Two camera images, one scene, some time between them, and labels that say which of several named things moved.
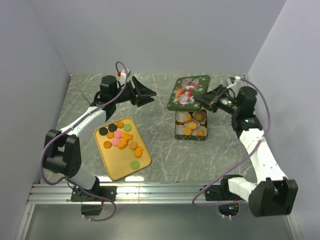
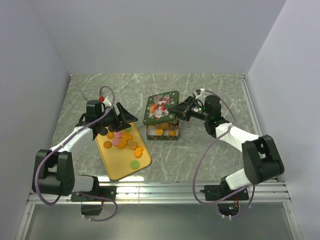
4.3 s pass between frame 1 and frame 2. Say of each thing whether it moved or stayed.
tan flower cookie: stayed
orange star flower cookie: stayed
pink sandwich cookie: stayed
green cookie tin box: moved
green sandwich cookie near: stayed
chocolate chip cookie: stayed
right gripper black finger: moved
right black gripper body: moved
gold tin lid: moved
